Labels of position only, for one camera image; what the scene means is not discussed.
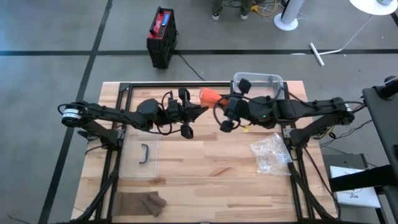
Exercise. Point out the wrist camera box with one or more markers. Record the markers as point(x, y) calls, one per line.
point(173, 109)
point(241, 109)

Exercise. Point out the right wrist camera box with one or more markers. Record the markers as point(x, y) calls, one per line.
point(241, 109)

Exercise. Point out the black side stand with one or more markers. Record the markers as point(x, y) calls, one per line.
point(384, 124)

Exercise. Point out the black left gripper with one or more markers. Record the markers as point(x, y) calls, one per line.
point(184, 93)

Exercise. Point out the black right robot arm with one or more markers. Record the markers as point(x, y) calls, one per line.
point(311, 107)

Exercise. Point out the orange elastic bandage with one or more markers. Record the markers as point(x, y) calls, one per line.
point(210, 97)

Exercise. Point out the clear plastic bag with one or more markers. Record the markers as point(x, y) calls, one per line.
point(270, 154)

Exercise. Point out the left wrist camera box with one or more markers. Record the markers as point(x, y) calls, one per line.
point(173, 109)

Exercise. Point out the person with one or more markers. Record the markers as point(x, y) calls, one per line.
point(216, 7)

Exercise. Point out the dark grey flat panel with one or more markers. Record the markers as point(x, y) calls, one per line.
point(342, 161)

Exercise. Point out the brown cloth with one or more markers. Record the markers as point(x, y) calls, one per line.
point(136, 203)

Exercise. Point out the clear plastic bin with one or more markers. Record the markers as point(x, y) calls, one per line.
point(264, 82)

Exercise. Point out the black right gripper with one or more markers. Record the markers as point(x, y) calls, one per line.
point(244, 85)

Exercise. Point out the red and black power station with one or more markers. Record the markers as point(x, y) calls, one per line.
point(161, 37)

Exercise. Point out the white paper sheet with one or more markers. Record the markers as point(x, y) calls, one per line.
point(354, 193)

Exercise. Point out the small yellow tag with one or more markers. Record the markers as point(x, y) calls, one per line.
point(246, 128)

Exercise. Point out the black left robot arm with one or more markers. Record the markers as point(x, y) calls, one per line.
point(102, 113)

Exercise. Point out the white floor lamp base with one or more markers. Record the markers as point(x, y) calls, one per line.
point(289, 15)

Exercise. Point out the white round side table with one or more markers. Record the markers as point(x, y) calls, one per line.
point(373, 6)

